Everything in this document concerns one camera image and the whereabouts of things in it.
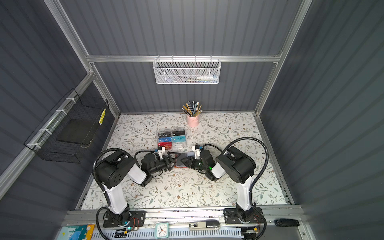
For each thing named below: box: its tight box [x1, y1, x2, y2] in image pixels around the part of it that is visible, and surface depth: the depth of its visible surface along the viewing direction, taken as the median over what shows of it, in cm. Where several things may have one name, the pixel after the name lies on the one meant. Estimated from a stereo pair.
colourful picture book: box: [56, 224, 95, 240], surface depth 71 cm
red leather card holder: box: [174, 153, 188, 168], surface depth 92 cm
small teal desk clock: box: [155, 222, 170, 239], surface depth 71 cm
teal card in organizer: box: [171, 135, 186, 143], surface depth 101 cm
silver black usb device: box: [189, 220, 221, 231], surface depth 70 cm
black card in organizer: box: [172, 130, 186, 136], surface depth 101 cm
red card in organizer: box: [157, 141, 173, 150], surface depth 101 cm
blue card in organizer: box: [158, 136, 172, 143], surface depth 101 cm
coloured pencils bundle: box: [182, 100, 203, 117], surface depth 109 cm
